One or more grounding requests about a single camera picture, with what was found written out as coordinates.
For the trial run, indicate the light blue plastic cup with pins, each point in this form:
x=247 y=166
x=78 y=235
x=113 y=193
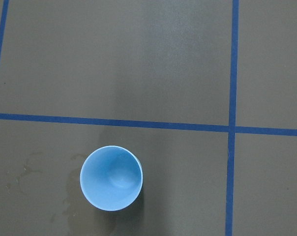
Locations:
x=111 y=178

